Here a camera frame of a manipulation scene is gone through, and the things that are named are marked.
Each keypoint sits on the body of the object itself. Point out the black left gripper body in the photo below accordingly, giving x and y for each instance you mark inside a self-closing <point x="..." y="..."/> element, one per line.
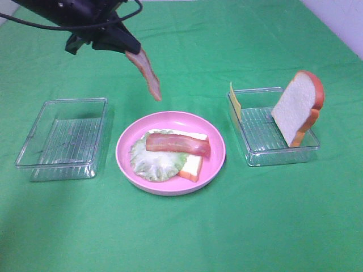
<point x="81" y="14"/>

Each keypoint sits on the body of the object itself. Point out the green lettuce leaf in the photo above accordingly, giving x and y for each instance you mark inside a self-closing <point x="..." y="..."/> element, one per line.
<point x="155" y="166"/>

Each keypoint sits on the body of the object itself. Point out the pink round plate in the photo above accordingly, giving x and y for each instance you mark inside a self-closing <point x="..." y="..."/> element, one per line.
<point x="183" y="121"/>

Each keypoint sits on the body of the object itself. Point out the left clear plastic container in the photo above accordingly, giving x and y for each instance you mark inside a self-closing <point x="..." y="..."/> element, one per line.
<point x="65" y="141"/>

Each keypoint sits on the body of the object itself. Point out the right clear plastic container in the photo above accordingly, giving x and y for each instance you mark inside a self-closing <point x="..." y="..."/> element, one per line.
<point x="259" y="138"/>

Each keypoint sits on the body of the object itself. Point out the yellow cheese slice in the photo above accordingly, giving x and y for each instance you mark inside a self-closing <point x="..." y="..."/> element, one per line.
<point x="236" y="105"/>

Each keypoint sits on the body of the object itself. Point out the clear plastic container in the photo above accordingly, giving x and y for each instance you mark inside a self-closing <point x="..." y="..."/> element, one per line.
<point x="259" y="138"/>
<point x="65" y="141"/>

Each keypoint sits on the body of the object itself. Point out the bacon strip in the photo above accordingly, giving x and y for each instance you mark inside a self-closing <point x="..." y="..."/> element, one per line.
<point x="142" y="62"/>
<point x="177" y="143"/>

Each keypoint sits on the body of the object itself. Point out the green tablecloth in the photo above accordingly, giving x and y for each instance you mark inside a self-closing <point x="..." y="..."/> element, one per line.
<point x="299" y="217"/>

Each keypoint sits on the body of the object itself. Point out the bread slice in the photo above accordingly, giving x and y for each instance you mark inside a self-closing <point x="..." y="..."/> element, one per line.
<point x="298" y="107"/>
<point x="192" y="167"/>

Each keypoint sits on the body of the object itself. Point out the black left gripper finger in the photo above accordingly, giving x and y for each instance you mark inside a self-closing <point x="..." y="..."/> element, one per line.
<point x="117" y="38"/>

